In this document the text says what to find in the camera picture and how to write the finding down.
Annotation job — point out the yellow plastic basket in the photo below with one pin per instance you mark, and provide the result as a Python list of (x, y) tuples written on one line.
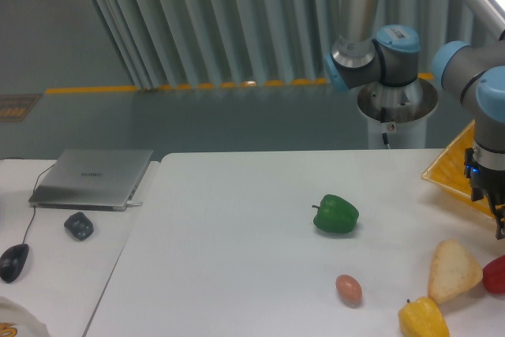
[(447, 171)]

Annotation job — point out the green bell pepper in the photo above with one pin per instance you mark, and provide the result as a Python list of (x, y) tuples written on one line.
[(335, 215)]

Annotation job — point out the triangular toast bread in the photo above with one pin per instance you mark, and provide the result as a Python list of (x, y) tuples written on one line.
[(453, 271)]

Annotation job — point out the black plastic adapter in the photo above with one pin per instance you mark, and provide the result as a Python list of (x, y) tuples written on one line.
[(80, 226)]

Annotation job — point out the yellow bell pepper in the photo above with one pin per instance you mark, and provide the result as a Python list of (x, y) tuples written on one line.
[(422, 317)]

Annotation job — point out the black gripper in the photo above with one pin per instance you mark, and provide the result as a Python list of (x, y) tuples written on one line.
[(485, 182)]

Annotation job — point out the red bell pepper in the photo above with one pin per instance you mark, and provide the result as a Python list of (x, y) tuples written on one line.
[(493, 276)]

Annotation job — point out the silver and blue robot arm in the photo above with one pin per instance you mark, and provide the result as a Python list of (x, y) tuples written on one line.
[(383, 64)]

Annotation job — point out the brown egg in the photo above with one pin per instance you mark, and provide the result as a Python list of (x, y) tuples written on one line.
[(349, 289)]

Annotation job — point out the black computer mouse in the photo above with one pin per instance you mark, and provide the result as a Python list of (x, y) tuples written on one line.
[(13, 261)]

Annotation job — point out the grey pleated curtain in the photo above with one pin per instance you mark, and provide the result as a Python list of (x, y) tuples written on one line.
[(198, 43)]

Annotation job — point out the silver laptop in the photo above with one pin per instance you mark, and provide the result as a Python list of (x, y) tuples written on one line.
[(87, 179)]

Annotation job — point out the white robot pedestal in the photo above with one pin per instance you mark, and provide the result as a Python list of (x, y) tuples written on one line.
[(398, 124)]

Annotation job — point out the white cloth with print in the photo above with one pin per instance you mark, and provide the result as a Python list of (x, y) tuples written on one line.
[(16, 321)]

